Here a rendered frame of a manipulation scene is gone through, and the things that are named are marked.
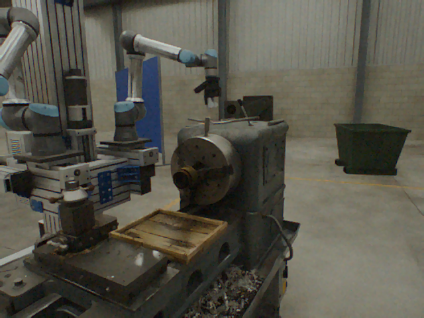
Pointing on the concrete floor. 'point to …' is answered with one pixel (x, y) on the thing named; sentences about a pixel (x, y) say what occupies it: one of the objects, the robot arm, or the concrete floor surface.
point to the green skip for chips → (369, 148)
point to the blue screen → (154, 103)
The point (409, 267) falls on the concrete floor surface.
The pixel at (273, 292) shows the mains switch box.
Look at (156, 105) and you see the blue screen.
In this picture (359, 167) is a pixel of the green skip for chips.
